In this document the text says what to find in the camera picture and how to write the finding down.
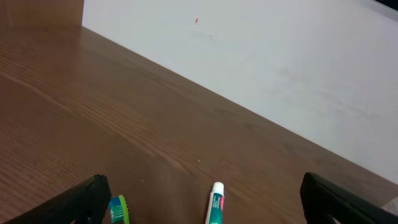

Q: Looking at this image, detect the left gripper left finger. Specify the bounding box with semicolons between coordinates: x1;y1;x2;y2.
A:
6;174;111;224

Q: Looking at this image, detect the green blue toothbrush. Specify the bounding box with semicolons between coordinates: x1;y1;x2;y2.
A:
109;195;131;224

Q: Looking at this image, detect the teal toothpaste tube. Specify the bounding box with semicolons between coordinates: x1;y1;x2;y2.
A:
205;182;224;224

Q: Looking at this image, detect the green white wipes packet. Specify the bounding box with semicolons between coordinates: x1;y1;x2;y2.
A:
382;197;398;216

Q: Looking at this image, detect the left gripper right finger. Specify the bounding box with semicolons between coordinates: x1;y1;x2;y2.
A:
300;172;397;224

